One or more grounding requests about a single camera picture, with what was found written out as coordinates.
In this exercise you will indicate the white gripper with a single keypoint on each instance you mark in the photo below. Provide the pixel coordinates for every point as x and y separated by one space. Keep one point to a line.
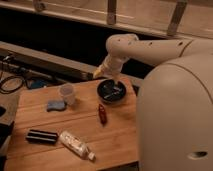
110 68

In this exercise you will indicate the translucent white cup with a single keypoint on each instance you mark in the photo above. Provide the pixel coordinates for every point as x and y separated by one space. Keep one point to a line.
67 93

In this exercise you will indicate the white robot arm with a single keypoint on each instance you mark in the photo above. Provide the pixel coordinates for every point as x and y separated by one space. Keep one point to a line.
174 111

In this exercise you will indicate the black round bowl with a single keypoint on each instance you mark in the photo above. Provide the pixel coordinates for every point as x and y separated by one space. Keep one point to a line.
106 87

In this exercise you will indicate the metal utensil in bowl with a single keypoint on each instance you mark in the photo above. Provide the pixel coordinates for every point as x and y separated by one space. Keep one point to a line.
116 90

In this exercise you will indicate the blue sponge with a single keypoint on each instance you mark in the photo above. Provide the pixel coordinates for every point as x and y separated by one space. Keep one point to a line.
55 105

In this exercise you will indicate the blue object on floor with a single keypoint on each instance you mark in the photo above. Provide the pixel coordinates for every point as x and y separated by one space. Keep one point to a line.
39 83

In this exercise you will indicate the clear plastic bottle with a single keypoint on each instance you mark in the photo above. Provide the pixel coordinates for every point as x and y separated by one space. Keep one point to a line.
76 145

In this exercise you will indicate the black rectangular case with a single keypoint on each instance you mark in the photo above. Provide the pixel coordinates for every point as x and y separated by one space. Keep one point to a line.
38 136

